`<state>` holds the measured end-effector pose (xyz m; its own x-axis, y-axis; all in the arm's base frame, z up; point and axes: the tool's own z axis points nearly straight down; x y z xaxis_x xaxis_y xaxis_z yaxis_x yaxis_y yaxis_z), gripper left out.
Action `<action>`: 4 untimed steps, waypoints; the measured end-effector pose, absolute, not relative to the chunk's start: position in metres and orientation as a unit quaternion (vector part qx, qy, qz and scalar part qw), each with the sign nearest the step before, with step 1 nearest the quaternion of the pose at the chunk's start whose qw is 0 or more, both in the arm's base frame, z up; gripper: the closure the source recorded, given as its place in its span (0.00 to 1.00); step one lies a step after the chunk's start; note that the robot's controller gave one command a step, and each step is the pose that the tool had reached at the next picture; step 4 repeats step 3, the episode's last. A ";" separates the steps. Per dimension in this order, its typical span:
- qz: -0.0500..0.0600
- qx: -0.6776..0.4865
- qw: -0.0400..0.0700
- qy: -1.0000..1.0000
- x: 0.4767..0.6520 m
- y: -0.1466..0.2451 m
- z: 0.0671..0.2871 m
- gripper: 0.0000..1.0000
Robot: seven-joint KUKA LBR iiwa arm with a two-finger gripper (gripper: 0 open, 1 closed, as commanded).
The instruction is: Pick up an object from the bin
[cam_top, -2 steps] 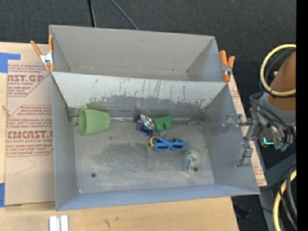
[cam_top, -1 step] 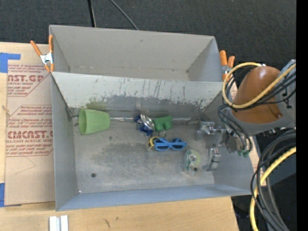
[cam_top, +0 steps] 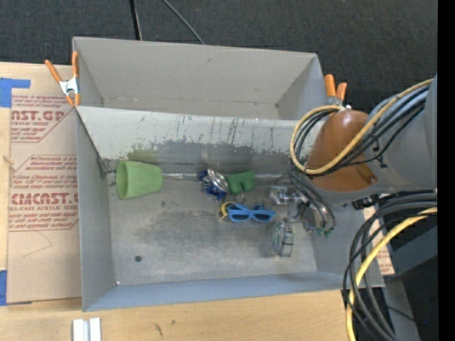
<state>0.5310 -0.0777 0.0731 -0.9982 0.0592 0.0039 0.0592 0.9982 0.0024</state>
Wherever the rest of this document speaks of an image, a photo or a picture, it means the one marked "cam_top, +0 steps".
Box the black cylinder on white bracket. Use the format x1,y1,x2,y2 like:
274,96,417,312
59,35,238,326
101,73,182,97
351,196,374,210

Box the green toy block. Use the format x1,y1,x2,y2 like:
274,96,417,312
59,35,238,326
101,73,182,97
225,170,257,196

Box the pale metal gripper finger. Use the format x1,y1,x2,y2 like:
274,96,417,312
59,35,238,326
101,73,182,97
272,221,286,256
283,224,296,258

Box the blue and silver foil packet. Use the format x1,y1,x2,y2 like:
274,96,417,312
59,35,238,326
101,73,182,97
197,168,229,200

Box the blue sunglasses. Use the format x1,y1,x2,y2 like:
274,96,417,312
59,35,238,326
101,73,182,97
225,203,277,224

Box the brown cardboard board red print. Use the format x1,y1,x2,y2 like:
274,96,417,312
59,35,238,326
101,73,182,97
0,61,396,307

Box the green plastic cup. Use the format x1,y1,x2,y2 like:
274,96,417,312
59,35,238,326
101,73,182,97
115,160,164,201

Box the yellow ring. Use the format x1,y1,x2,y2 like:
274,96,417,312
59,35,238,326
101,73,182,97
219,200,236,222

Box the grey metal bin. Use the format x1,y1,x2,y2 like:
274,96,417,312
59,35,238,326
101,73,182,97
72,36,387,313

